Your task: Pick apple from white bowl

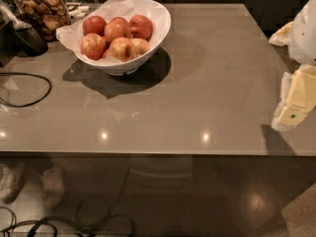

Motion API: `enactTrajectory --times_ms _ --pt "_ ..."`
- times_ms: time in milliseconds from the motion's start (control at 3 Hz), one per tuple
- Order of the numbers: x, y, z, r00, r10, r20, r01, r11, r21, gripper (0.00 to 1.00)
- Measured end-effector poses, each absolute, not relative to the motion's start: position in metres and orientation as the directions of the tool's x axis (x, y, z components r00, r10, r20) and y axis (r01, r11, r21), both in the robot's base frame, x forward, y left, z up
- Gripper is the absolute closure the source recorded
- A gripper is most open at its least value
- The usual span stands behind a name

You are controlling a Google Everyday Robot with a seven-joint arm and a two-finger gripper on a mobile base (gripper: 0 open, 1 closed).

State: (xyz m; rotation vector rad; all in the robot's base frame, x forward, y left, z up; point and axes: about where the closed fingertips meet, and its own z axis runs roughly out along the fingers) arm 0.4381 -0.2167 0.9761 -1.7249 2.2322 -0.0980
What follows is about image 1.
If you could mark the black round device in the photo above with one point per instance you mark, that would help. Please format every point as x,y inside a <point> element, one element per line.
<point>31,42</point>

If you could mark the white items behind bowl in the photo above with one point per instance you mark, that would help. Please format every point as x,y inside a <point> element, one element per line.
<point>77,11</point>

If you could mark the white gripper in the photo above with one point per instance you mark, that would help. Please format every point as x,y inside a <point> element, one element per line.
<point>304,34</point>

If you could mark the red apple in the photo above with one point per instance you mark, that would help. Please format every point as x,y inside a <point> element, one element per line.
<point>94,25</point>
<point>141,27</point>
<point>117,28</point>
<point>93,46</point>

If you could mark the red apple back right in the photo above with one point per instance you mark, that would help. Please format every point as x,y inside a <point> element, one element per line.
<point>141,27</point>

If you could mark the yellow-red apple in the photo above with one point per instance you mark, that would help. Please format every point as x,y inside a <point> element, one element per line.
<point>122,49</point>
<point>142,46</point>

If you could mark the red apple back left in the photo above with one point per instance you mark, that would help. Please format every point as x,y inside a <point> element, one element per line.
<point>94,25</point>

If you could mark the red apple back middle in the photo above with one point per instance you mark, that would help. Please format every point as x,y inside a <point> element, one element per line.
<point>117,28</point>

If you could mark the white ceramic bowl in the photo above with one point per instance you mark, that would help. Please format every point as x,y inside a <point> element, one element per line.
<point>156,12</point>

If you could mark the glass jar of snacks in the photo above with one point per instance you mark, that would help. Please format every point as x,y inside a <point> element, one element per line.
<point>50,15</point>

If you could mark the red apple front left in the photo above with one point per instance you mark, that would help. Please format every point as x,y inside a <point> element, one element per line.
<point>93,46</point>

